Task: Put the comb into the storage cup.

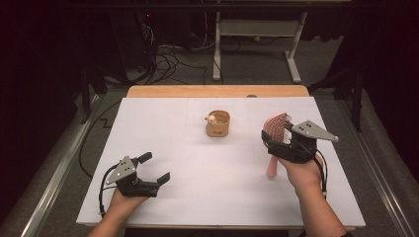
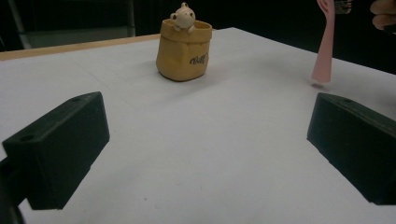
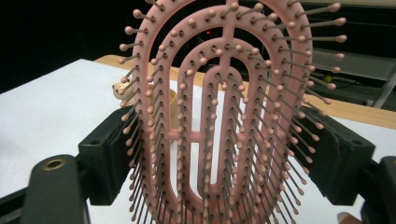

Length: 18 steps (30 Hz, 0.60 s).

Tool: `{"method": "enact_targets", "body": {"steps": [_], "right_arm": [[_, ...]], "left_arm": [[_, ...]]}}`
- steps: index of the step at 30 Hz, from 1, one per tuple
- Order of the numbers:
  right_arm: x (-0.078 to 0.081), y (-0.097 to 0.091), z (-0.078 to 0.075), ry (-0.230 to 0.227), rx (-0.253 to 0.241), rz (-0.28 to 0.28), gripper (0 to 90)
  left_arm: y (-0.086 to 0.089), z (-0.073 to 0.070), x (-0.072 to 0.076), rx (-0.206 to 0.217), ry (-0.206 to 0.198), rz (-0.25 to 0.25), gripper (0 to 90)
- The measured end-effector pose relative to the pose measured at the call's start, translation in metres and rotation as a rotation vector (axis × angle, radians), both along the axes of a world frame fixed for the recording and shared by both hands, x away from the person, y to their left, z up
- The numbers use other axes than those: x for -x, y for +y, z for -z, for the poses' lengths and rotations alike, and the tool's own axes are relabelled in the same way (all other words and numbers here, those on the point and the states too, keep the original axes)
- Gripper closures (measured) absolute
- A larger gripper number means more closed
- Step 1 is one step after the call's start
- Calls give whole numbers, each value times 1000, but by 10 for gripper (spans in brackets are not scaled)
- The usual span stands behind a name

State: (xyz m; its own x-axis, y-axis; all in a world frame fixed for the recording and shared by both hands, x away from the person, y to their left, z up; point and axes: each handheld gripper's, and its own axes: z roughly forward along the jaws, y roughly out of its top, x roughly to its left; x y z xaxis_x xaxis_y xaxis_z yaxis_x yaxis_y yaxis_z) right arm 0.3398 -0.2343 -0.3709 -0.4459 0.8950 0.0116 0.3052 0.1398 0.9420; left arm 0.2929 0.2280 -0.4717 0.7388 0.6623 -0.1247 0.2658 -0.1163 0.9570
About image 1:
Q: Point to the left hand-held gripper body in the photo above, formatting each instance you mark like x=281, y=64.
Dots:
x=124, y=169

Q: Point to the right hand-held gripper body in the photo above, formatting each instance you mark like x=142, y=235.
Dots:
x=311, y=131

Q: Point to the pink hairbrush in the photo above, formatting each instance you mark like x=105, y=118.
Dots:
x=276, y=130

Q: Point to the person's left hand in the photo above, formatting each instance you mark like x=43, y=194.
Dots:
x=126, y=204

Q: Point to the person's right hand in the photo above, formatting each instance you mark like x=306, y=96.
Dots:
x=304, y=176

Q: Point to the white board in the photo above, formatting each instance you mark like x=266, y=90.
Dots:
x=197, y=164

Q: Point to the brown cup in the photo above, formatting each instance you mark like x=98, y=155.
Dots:
x=218, y=129

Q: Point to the black stand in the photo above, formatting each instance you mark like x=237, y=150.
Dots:
x=355, y=95
x=90, y=85

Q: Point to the small beige animal figure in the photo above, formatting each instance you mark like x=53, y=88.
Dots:
x=211, y=118

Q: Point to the wooden table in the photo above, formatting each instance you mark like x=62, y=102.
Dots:
x=217, y=91

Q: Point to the dark computer tower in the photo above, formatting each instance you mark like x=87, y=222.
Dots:
x=131, y=39

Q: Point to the metal floor rail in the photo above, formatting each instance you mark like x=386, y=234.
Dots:
x=62, y=171
x=375, y=171

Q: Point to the white desk frame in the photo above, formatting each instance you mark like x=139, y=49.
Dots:
x=257, y=28

